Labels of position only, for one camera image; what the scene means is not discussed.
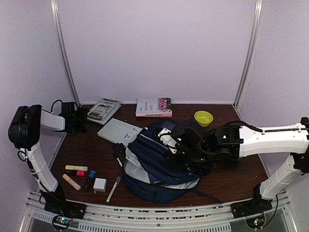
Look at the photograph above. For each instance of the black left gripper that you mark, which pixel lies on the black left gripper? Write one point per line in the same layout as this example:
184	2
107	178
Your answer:
83	112

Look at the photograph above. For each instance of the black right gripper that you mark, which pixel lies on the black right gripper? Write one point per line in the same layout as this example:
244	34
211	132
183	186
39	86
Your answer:
182	165

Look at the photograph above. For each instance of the navy blue student backpack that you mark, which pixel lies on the navy blue student backpack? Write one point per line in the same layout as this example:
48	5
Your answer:
148	175

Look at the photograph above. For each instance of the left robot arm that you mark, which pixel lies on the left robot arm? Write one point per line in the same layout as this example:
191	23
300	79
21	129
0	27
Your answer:
25	130

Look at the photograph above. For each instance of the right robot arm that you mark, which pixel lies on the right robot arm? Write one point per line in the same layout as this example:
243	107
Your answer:
237	139

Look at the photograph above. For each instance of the lime green bowl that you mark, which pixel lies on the lime green bowl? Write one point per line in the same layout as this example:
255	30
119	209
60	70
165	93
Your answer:
203	118

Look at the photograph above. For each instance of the grey Ianra magazine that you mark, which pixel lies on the grey Ianra magazine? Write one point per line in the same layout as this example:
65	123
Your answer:
103	110

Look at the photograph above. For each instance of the pale green paperback book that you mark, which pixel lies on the pale green paperback book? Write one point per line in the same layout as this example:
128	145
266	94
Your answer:
119	132

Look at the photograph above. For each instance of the yellow highlighter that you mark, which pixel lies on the yellow highlighter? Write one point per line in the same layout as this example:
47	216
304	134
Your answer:
76	168

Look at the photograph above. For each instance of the white Designer Fate book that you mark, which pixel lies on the white Designer Fate book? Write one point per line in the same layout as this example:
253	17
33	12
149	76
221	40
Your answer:
154	107

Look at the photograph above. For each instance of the pink highlighter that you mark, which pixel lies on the pink highlighter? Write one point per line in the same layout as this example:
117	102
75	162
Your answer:
75	173

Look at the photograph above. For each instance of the blue cap marker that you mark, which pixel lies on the blue cap marker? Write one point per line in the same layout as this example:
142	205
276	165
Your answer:
89	181

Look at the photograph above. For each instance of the beige highlighter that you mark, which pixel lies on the beige highlighter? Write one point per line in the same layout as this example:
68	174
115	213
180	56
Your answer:
71	182

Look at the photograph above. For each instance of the blue white pen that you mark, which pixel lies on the blue white pen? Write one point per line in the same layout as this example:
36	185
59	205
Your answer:
117	158

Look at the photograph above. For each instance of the white power adapter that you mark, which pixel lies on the white power adapter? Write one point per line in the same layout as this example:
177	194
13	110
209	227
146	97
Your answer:
100	185

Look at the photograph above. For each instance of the aluminium front rail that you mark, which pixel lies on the aluminium front rail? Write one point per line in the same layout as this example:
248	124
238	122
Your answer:
203	218

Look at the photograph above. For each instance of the aluminium frame post right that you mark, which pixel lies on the aluminium frame post right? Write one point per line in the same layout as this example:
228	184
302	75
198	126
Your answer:
248	64

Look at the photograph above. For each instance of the aluminium frame post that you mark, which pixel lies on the aluminium frame post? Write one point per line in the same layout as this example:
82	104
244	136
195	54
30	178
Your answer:
63	52
248	64

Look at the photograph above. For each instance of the aluminium frame post left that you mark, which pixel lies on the aluminium frame post left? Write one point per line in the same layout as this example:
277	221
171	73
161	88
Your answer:
63	52

